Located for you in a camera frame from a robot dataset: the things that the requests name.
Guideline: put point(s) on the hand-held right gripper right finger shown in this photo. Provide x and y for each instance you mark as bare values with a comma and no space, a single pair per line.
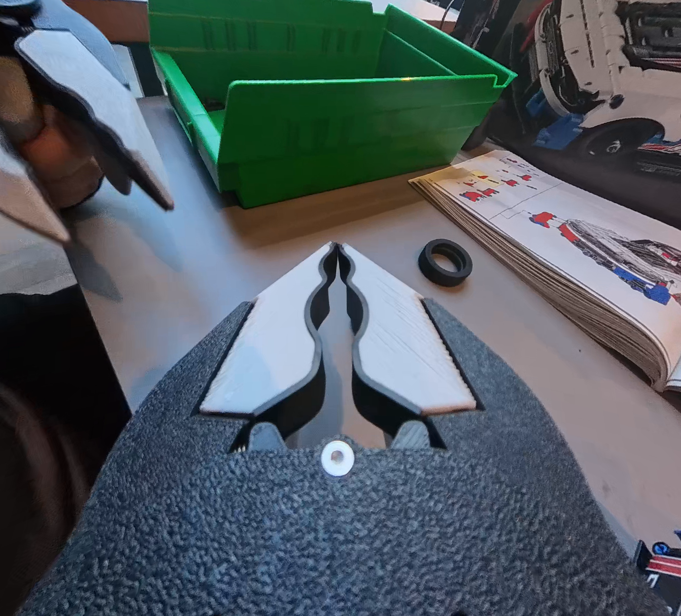
409,355

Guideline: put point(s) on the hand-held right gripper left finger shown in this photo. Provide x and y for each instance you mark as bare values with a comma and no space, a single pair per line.
276,360

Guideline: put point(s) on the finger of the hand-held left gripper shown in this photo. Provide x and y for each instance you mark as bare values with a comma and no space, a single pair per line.
21,190
101,89

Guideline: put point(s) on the instruction booklet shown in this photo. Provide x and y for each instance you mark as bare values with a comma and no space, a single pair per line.
585,264

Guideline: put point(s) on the green plastic bin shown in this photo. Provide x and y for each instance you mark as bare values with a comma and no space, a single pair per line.
346,147

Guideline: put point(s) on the toy brick race car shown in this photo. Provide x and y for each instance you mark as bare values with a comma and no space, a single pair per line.
662,568

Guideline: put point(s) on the person's left hand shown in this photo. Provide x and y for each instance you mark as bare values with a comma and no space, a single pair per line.
58,147

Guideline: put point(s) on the small black rubber tyre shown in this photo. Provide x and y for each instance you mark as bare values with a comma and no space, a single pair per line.
425,264

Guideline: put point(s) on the person's dark sweater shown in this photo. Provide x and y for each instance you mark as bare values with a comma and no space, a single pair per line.
53,387

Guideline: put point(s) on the black toy set box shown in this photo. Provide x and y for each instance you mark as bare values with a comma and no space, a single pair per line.
585,41

